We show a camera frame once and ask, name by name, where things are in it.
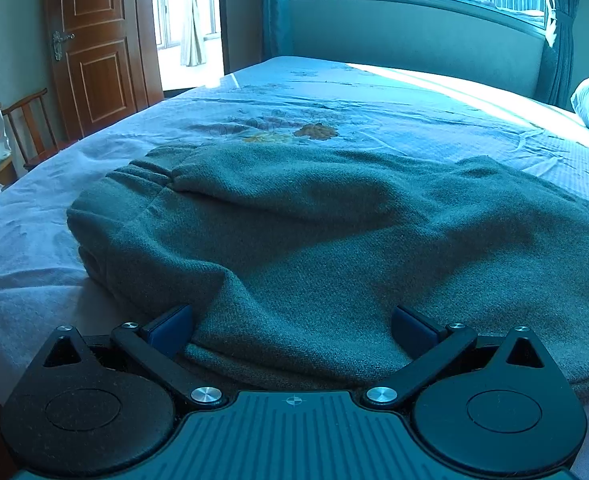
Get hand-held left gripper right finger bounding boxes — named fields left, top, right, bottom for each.
left=362, top=305, right=558, bottom=409

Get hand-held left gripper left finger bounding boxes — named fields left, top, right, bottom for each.
left=42, top=304, right=228, bottom=409

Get green knit pants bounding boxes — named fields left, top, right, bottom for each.
left=66, top=144, right=589, bottom=401

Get bed with floral sheet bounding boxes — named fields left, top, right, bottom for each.
left=0, top=55, right=589, bottom=480

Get brown wooden door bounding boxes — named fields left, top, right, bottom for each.
left=43, top=0, right=151, bottom=142

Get pale balcony curtain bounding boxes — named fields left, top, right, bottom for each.
left=180, top=0, right=208, bottom=68

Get dark teal curtain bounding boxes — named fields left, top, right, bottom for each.
left=539, top=0, right=589, bottom=109
left=261, top=0, right=295, bottom=62

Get metal door handle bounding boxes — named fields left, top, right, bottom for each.
left=51, top=30, right=76, bottom=62

